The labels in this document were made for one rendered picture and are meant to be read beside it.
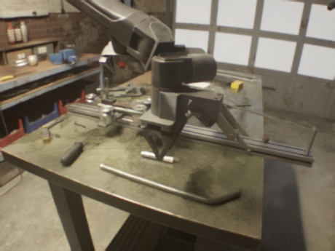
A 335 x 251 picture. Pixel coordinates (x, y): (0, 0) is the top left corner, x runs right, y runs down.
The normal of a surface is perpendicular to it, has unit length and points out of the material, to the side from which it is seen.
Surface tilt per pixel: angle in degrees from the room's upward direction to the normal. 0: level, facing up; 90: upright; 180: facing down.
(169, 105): 90
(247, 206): 0
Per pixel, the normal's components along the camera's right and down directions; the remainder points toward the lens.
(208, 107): -0.39, 0.40
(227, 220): 0.04, -0.89
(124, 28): -0.49, 0.65
